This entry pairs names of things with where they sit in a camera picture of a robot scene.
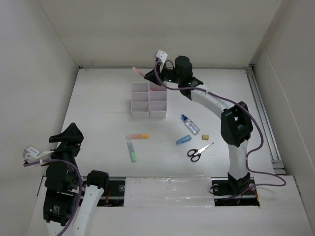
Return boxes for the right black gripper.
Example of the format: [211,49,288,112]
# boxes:
[143,63,182,87]

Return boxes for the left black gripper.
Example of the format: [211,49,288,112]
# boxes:
[41,121,84,184]

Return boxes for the red pen clear cap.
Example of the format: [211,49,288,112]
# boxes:
[150,86,166,91]

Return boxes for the pink pen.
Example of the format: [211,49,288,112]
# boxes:
[132,67,145,77]

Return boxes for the green highlighter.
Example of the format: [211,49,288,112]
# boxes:
[127,141,137,163]

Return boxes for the orange yellow highlighter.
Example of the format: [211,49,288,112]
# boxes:
[126,134,150,140]

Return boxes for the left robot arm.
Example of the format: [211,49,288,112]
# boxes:
[43,123,110,236]

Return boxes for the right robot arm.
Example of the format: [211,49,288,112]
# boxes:
[144,55,253,195]

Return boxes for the white right organizer container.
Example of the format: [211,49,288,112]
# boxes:
[149,82,167,118]

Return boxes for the white organizer container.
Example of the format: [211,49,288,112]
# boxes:
[131,83,150,119]
[149,82,167,118]

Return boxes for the white left organizer container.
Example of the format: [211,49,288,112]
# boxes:
[131,83,150,119]

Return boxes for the blue cap spray bottle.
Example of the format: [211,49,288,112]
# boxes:
[181,115,200,135]

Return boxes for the blue correction tape dispenser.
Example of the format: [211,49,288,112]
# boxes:
[176,135,192,145]

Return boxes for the yellow eraser cube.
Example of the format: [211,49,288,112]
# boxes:
[201,134,209,141]

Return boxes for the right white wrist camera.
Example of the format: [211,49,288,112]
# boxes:
[155,50,168,64]

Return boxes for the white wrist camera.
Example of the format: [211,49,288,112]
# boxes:
[22,145,54,164]
[155,50,168,64]

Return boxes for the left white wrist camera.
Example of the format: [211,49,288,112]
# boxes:
[22,145,54,164]

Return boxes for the black handled scissors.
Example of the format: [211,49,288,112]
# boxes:
[187,142,214,162]

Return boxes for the aluminium rail strip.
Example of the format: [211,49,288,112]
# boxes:
[245,64,286,175]

